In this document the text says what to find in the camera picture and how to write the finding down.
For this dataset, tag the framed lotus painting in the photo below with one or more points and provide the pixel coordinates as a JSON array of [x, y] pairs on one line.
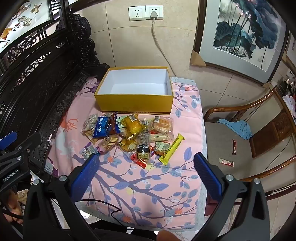
[[242, 34]]

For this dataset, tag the dark red snack packet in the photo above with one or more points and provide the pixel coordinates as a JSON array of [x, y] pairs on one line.
[[234, 147]]

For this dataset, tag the purple snack packet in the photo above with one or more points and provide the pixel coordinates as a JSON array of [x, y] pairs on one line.
[[89, 150]]

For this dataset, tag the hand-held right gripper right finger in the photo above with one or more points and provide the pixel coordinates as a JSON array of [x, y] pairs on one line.
[[207, 177]]

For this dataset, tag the cardboard corner protector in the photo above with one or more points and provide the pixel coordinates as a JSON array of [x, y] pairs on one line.
[[196, 59]]

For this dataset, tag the pink floral blanket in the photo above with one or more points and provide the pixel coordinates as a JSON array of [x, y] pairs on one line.
[[148, 185]]

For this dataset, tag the yellow cardboard box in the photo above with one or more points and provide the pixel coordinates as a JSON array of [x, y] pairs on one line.
[[134, 103]]

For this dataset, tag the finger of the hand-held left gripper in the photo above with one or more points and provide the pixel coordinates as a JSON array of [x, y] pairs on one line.
[[29, 142], [8, 139]]

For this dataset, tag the clear nut packet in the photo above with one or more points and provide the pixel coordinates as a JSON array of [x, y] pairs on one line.
[[89, 124]]

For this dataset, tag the clear bread roll packet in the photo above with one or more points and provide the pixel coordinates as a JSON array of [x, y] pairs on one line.
[[159, 138]]

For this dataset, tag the dark label snack packet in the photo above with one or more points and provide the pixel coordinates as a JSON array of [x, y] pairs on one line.
[[143, 144]]

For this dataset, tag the brown snack packet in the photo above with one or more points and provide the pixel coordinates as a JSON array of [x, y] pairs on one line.
[[113, 121]]

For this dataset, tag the light green snack packet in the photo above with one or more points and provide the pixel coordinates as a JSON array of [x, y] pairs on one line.
[[120, 121]]

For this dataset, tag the black plug adapter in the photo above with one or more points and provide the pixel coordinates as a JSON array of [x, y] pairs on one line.
[[288, 84]]

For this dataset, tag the yellow snack bar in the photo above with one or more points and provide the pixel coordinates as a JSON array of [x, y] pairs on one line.
[[172, 148]]

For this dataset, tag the blue cloth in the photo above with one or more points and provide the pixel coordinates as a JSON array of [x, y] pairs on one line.
[[240, 128]]

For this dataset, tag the red white snack packet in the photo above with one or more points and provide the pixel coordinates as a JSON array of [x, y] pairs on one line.
[[226, 162]]

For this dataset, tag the yellow cake packet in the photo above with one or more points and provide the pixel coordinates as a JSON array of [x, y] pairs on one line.
[[132, 126]]

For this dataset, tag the white power plug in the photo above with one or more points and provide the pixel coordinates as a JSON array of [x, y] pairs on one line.
[[154, 14]]

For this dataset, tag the pink biscuit packet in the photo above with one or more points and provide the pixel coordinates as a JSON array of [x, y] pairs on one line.
[[108, 142]]

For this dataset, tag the painted bird panel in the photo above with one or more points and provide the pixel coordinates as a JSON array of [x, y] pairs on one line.
[[25, 20]]

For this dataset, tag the wooden armchair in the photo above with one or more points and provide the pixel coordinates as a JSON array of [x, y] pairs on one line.
[[266, 162]]

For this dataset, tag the dark carved wooden bench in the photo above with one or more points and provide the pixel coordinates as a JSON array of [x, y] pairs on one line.
[[34, 92]]

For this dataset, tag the orange bread packet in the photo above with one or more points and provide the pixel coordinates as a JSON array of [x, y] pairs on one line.
[[163, 125]]

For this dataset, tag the blue snack packet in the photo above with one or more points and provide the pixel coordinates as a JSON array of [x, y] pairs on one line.
[[103, 128]]

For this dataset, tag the small round cakes packet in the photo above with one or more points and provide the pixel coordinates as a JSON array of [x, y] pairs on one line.
[[127, 146]]

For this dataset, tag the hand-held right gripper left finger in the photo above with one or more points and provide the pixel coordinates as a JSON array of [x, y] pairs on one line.
[[86, 172]]

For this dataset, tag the white wall socket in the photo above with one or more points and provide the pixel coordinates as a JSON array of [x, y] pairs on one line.
[[137, 13], [149, 9]]

